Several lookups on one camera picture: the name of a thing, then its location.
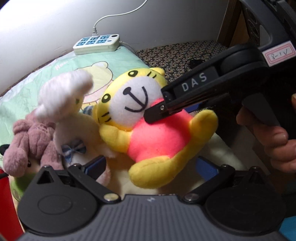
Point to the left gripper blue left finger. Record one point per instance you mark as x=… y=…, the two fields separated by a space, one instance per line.
x=96 y=167

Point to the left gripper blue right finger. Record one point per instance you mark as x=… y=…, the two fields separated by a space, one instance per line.
x=206 y=169

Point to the white bunny plush blue bow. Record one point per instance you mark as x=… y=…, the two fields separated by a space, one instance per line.
x=76 y=137

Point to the yellow tiger plush toy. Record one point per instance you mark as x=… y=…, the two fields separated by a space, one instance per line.
x=159 y=150

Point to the mauve pink bear plush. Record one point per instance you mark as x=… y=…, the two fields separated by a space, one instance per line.
x=32 y=139

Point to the person's right hand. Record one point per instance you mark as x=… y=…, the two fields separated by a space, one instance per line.
x=275 y=140

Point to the green hooded doll plush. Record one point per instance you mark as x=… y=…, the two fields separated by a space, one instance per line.
x=16 y=185

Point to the dark patterned mattress cover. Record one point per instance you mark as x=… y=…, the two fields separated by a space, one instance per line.
x=175 y=58

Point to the green cartoon bear bedsheet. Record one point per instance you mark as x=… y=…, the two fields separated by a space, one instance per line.
x=23 y=97

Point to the red cardboard box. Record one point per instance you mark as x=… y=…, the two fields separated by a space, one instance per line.
x=10 y=225

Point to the white power strip blue sockets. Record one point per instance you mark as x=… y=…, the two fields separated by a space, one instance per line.
x=97 y=44

